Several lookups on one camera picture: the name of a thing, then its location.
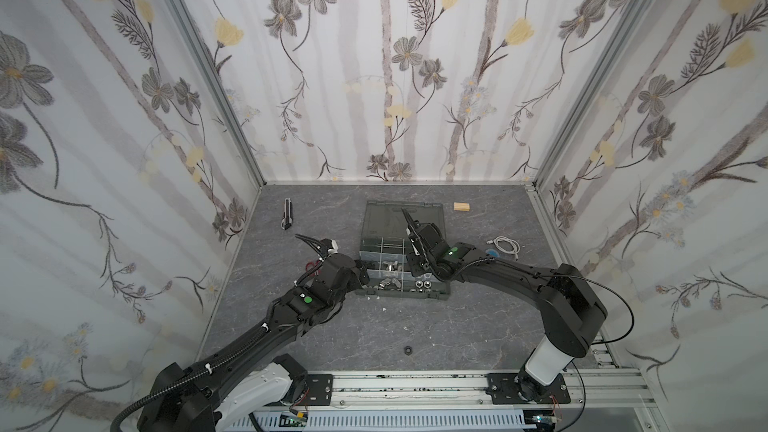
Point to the small wooden block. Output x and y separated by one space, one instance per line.
461 207

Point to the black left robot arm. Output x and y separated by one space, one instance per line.
188 399

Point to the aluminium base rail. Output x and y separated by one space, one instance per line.
614 399

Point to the grey plastic organizer box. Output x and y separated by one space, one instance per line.
384 249

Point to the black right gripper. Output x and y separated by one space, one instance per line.
420 239

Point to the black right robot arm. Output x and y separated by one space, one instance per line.
571 312

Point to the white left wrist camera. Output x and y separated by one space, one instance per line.
330 245

